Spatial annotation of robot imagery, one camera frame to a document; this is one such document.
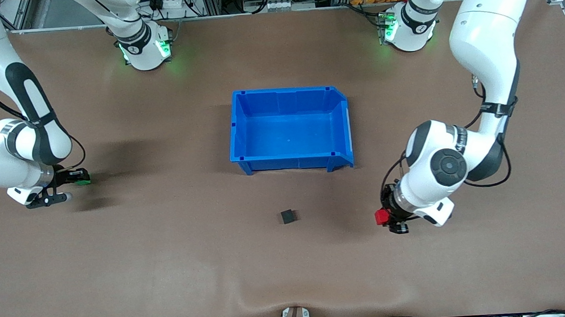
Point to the red cube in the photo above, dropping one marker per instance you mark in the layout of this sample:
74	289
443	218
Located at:
381	217

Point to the grey terminal block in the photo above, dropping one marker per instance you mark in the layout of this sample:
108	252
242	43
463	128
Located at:
278	5

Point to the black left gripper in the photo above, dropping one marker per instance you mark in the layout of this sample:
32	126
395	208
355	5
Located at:
389	202

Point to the grey metal clamp bracket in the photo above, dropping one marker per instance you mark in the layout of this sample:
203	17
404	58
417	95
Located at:
306	315

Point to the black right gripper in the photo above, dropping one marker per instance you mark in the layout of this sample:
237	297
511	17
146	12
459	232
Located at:
61	176

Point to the blue plastic bin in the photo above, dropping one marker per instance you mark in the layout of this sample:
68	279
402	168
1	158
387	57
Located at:
286	134

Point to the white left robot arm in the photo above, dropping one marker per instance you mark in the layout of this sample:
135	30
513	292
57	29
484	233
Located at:
490	28

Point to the white power strip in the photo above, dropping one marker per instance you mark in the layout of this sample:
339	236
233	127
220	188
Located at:
172	2

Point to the black cube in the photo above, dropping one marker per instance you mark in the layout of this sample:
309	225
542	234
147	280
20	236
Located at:
287	217

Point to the green cube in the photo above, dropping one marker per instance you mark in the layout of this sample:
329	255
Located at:
86	183

